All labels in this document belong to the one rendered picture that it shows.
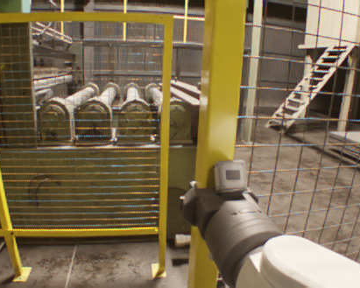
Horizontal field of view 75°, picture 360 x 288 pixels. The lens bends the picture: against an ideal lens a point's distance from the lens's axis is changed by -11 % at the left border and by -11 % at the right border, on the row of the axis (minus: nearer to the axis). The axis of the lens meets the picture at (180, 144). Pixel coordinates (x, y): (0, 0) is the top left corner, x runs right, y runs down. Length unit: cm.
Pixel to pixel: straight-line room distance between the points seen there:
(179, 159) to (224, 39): 192
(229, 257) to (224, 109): 21
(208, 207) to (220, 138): 11
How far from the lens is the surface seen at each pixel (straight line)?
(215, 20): 39
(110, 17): 162
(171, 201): 237
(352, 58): 879
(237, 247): 29
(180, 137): 226
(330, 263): 26
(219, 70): 38
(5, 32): 229
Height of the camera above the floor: 154
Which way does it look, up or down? 16 degrees down
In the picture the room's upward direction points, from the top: 3 degrees clockwise
